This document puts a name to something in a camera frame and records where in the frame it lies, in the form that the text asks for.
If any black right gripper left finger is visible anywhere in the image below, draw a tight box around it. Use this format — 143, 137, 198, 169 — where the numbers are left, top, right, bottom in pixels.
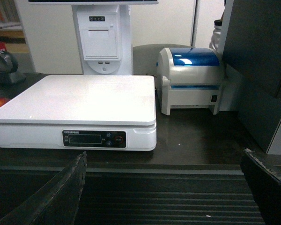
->
0, 152, 87, 225

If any white digital checkout scale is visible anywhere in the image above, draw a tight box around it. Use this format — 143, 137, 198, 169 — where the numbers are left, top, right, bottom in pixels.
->
0, 75, 156, 151

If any grey black side cabinet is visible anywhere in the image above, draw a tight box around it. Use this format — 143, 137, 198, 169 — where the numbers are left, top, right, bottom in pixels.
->
223, 0, 281, 155

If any wooden shelf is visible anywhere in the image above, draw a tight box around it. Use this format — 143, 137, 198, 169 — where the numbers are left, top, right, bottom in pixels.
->
0, 0, 29, 53

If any black barcode scanner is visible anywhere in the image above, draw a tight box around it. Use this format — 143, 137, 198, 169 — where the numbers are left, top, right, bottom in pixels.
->
0, 51, 26, 86

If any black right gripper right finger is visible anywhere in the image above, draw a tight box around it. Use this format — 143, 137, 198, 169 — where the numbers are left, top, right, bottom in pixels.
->
240, 149, 281, 225

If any white blue label printer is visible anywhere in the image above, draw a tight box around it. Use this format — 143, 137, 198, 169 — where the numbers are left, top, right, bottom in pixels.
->
156, 47, 225, 115

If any black checkout counter cabinet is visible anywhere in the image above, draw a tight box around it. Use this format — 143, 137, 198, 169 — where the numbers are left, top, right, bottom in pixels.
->
0, 74, 281, 225

